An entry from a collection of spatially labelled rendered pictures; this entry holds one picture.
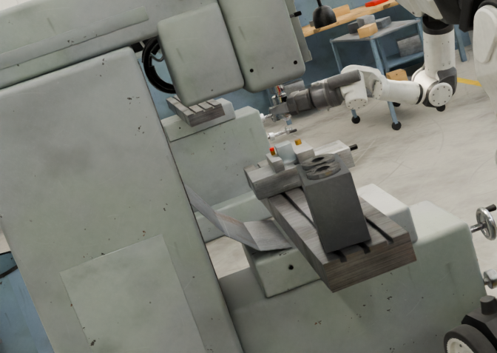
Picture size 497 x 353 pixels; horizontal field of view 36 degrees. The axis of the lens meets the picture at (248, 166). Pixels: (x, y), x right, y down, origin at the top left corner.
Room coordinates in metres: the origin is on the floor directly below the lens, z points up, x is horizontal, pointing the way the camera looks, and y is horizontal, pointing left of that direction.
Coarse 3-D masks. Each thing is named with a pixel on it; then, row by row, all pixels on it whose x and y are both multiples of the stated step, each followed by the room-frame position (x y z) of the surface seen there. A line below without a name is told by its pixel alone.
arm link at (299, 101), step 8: (312, 88) 2.24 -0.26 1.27; (320, 88) 2.23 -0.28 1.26; (288, 96) 2.28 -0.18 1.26; (296, 96) 2.25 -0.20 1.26; (304, 96) 2.24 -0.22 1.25; (312, 96) 2.23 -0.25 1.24; (320, 96) 2.22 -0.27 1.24; (288, 104) 2.24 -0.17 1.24; (296, 104) 2.25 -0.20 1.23; (304, 104) 2.24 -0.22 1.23; (312, 104) 2.25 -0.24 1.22; (320, 104) 2.23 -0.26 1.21; (328, 104) 2.22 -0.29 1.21; (296, 112) 2.24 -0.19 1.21
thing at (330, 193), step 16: (320, 160) 1.98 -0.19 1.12; (336, 160) 1.95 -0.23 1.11; (304, 176) 1.90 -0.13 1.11; (320, 176) 1.82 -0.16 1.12; (336, 176) 1.81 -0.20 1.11; (304, 192) 2.00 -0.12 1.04; (320, 192) 1.81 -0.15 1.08; (336, 192) 1.80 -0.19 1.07; (352, 192) 1.80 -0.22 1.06; (320, 208) 1.81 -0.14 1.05; (336, 208) 1.80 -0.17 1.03; (352, 208) 1.80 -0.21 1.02; (320, 224) 1.81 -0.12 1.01; (336, 224) 1.80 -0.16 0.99; (352, 224) 1.80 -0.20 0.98; (336, 240) 1.81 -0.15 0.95; (352, 240) 1.80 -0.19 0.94
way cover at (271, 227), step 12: (192, 192) 2.37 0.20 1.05; (192, 204) 2.12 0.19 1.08; (204, 204) 2.35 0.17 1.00; (204, 216) 2.12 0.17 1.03; (216, 216) 2.33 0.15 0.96; (228, 216) 2.43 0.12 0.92; (228, 228) 2.24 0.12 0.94; (252, 228) 2.37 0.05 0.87; (276, 228) 2.35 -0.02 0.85; (240, 240) 2.15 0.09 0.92; (252, 240) 2.22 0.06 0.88; (264, 240) 2.23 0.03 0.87
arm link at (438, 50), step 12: (432, 36) 2.20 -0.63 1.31; (444, 36) 2.19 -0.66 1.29; (432, 48) 2.21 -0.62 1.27; (444, 48) 2.20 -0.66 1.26; (432, 60) 2.22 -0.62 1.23; (444, 60) 2.21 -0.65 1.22; (432, 72) 2.24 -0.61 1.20; (444, 72) 2.22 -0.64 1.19; (456, 72) 2.23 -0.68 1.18; (444, 84) 2.21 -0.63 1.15; (456, 84) 2.24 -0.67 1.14; (432, 96) 2.22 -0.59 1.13; (444, 96) 2.22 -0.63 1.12
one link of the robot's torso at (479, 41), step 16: (480, 16) 1.73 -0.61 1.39; (496, 16) 1.69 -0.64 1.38; (480, 32) 1.74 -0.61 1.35; (496, 32) 1.69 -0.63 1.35; (480, 48) 1.75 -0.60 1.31; (496, 48) 1.72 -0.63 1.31; (480, 64) 1.78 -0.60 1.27; (496, 64) 1.73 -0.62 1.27; (480, 80) 1.81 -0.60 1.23; (496, 80) 1.76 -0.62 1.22; (496, 96) 1.80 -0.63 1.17; (496, 112) 1.81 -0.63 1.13
